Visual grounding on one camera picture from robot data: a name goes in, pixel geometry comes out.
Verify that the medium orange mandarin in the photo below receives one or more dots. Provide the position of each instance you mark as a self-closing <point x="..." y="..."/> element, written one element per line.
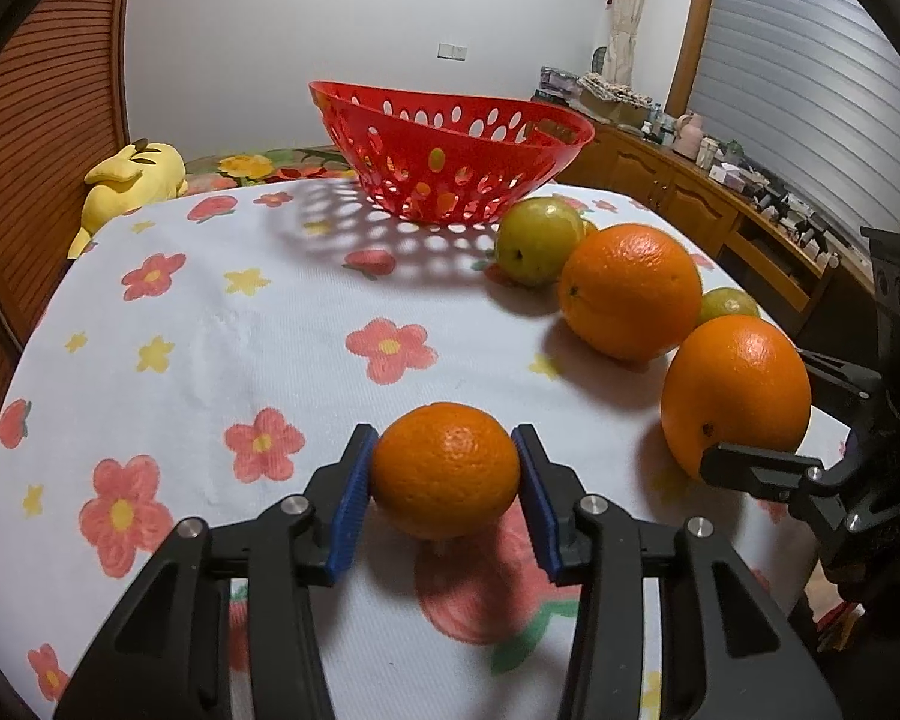
<point x="446" y="469"/>

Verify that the large orange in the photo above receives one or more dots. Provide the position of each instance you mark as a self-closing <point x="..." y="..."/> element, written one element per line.
<point x="630" y="292"/>
<point x="735" y="390"/>

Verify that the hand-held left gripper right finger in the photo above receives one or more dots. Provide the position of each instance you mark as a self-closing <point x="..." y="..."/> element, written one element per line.
<point x="540" y="510"/>

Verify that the colourful floral bedspread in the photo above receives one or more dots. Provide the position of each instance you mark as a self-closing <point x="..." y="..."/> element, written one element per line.
<point x="247" y="165"/>

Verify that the red perforated plastic basket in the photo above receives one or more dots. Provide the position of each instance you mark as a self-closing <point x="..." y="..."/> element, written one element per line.
<point x="450" y="142"/>

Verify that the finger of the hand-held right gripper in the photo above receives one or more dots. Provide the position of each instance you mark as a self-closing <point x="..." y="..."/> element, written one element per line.
<point x="840" y="379"/>
<point x="757" y="469"/>

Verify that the wooden louvred wardrobe door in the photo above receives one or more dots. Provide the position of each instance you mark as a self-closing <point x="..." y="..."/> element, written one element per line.
<point x="37" y="127"/>

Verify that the wooden cabinet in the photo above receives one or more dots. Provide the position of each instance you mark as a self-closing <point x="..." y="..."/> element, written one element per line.
<point x="690" y="195"/>

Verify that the purple box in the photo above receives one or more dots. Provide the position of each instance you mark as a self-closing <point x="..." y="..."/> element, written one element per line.
<point x="555" y="82"/>

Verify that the small green citrus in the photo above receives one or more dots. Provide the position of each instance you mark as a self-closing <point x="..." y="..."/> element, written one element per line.
<point x="727" y="304"/>

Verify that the box with woven cover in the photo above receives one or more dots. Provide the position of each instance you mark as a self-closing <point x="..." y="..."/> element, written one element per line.
<point x="615" y="94"/>

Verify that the pink bottle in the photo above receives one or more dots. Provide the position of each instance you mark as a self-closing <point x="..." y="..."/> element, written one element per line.
<point x="690" y="136"/>

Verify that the row of small bottles and jars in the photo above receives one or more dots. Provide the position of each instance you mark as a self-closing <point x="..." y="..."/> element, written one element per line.
<point x="765" y="191"/>

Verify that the grey window blind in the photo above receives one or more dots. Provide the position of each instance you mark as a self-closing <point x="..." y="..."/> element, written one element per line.
<point x="795" y="52"/>

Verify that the white floral tablecloth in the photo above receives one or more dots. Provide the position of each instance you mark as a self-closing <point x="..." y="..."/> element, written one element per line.
<point x="270" y="315"/>

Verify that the yellow plush toy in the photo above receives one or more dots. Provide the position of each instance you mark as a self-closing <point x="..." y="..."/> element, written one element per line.
<point x="131" y="180"/>

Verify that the white wall switch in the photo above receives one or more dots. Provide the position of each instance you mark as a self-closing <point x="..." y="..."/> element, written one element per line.
<point x="452" y="52"/>

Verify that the beige curtain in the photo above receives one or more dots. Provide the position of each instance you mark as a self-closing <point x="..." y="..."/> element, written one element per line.
<point x="630" y="7"/>

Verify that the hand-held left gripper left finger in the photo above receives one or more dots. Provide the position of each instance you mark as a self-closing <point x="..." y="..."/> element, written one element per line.
<point x="345" y="517"/>

